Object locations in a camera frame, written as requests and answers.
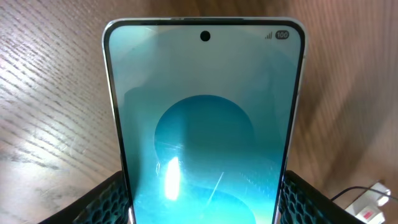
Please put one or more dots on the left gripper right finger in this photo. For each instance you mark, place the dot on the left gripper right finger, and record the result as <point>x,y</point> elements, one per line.
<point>300,203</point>

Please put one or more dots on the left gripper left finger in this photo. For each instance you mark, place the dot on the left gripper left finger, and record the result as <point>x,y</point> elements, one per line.
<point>107,203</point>

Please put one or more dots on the teal screen smartphone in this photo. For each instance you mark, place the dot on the teal screen smartphone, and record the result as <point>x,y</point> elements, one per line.
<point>204,109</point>

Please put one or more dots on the white USB charger adapter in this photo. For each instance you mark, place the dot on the white USB charger adapter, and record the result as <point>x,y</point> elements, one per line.
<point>378,194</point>

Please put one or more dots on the white power strip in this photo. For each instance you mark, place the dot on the white power strip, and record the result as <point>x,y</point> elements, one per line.
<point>366,211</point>

